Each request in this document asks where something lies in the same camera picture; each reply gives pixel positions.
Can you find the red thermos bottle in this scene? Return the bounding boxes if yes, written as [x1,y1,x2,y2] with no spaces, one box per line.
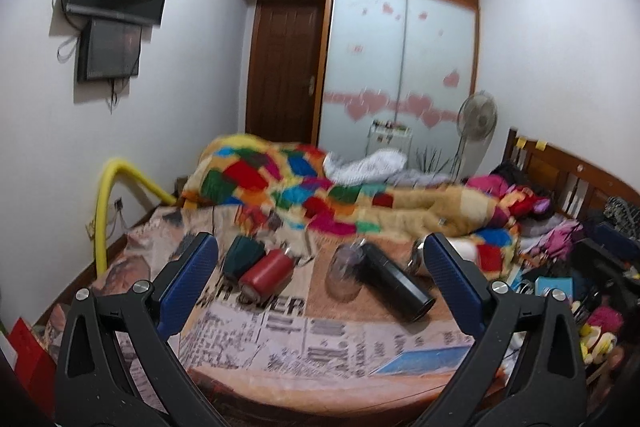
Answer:
[239,248,297,303]

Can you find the clear plastic cup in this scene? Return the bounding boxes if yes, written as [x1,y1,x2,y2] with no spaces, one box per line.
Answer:
[326,244,363,303]

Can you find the red box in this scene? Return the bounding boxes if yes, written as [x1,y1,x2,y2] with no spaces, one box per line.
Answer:
[9,319,56,419]

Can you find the yellow plush toy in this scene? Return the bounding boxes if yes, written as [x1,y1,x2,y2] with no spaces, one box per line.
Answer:
[579,323,617,365]

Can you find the blue booklet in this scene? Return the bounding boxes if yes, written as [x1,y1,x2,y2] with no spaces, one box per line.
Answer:
[534,277,573,301]

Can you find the yellow foam tube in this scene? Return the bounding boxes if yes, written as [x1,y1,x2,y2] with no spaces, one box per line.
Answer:
[93,157,177,277]

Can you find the white insulated mug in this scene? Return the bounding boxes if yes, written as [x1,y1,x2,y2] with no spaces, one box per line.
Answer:
[406,236,482,278]

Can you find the black thermos bottle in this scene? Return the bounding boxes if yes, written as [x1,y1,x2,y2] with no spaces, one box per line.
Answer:
[358,239,436,322]

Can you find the newspaper print tablecloth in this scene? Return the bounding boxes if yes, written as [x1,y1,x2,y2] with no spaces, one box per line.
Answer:
[32,204,522,417]

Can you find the wooden bed headboard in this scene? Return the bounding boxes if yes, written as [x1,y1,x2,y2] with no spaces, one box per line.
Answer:
[503,128,639,220]

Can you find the dark green folded umbrella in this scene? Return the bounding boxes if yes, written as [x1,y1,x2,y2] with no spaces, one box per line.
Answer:
[221,235,266,282]

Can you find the spiky potted plant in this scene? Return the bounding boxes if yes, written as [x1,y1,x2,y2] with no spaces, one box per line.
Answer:
[416,146,452,173]

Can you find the white crumpled bedsheet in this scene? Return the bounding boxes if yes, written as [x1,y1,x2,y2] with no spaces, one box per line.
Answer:
[322,148,408,186]

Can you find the standing electric fan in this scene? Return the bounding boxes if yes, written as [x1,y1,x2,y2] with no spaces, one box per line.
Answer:
[452,91,498,181]

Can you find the colourful patchwork blanket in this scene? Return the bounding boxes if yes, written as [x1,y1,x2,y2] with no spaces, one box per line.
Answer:
[179,134,521,275]

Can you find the white small cabinet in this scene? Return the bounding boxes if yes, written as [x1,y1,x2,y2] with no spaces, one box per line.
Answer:
[366,120,412,156]

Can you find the frosted sliding wardrobe doors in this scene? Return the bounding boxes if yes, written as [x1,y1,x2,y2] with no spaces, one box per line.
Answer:
[318,0,476,173]

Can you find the brown wooden door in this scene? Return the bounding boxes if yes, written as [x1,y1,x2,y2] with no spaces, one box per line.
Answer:
[245,0,324,144]

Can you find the small wall monitor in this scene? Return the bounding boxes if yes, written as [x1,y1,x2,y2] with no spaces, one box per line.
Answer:
[76,18,142,83]

